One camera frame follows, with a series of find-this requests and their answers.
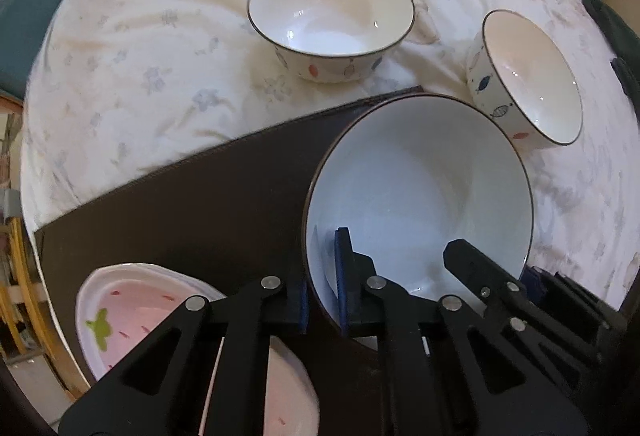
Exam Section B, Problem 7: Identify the white floral bed sheet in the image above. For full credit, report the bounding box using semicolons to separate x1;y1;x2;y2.
20;0;640;311

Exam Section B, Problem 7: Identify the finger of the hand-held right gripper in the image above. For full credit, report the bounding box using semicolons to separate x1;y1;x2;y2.
522;266;628;357
444;240;603;397

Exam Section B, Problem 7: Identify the white fish-print bowl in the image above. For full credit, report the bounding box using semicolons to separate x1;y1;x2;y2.
466;10;584;151
302;93;535;332
246;0;416;84

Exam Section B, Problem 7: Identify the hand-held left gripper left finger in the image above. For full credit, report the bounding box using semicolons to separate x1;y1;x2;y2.
57;275;308;436

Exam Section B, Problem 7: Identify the black mat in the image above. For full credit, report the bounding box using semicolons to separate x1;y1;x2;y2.
34;86;531;436

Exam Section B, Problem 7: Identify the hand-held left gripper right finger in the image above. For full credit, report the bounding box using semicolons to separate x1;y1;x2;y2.
332;227;588;436

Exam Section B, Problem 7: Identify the dark green cloth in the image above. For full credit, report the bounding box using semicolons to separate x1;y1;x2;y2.
580;0;640;111

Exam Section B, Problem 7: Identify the yellow wooden rack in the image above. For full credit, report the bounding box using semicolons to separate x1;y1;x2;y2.
0;216;91;397

